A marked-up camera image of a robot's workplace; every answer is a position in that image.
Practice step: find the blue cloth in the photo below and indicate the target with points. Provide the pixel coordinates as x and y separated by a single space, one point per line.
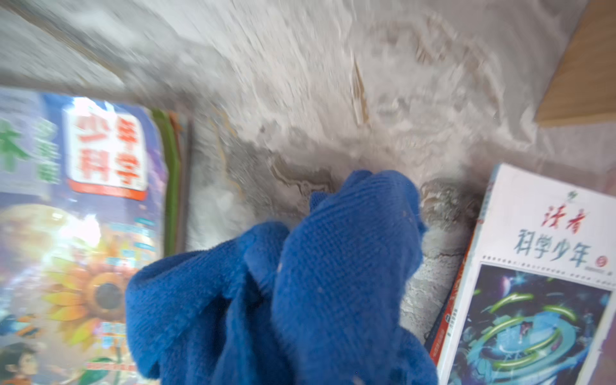
316 304

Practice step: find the colourful sunflower magazine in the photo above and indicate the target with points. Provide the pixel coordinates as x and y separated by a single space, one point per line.
88 197

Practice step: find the white science magazine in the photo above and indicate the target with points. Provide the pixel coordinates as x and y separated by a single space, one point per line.
538 297

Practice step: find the red manga comic book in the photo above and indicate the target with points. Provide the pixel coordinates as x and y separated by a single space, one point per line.
434 343

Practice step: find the wooden two-tier shelf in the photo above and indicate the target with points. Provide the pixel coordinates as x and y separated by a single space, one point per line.
582 90

